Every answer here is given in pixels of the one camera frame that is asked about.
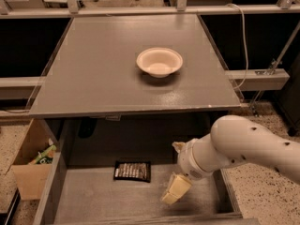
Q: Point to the cardboard box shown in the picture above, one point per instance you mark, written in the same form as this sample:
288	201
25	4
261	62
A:
31	179

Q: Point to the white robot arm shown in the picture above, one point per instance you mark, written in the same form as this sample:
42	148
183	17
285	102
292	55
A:
233	141

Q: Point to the open grey top drawer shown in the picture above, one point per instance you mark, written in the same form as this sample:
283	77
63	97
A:
82	191

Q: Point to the metal bracket strut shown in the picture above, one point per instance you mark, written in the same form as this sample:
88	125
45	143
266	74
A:
272	78

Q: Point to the green snack package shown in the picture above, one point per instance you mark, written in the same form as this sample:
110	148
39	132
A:
44	157

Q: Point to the black rxbar chocolate bar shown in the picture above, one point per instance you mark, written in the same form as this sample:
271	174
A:
133	171

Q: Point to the white paper bowl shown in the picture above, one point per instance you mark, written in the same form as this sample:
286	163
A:
159	62

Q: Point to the metal railing frame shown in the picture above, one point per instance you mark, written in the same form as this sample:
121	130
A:
75	8

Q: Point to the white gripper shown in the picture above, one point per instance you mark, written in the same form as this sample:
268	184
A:
187	160

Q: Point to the grey cabinet with counter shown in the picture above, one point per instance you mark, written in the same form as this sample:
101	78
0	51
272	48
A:
95	74

